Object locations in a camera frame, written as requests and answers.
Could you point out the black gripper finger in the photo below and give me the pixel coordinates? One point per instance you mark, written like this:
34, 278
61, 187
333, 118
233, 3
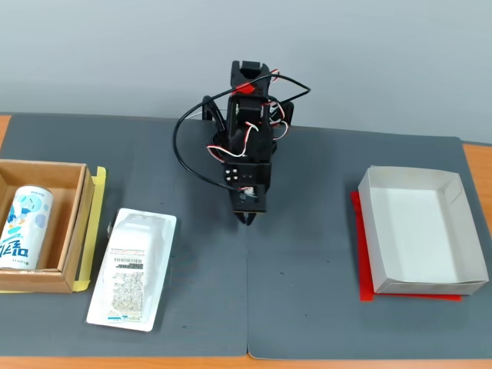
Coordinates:
241, 217
252, 219

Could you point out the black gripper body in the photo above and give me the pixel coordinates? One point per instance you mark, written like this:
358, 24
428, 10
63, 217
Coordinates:
249, 176

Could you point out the white blue drink can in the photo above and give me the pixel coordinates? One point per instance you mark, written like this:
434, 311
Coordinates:
25, 227

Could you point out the white paper box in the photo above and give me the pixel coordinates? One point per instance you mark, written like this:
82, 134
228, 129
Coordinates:
415, 230

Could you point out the brown cardboard box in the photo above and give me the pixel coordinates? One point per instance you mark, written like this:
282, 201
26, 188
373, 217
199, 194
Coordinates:
73, 230

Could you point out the grey textured mat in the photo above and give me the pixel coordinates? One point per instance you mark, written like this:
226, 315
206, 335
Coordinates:
192, 269
307, 250

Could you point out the red paper sheet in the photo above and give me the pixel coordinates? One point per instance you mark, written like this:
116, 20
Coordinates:
363, 261

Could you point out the white blister package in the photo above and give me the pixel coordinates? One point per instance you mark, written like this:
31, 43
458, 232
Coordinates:
130, 269

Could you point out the yellow paper sheet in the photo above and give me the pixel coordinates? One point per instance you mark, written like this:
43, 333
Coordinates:
98, 200

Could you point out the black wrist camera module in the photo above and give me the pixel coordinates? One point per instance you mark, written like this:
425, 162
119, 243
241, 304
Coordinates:
250, 198

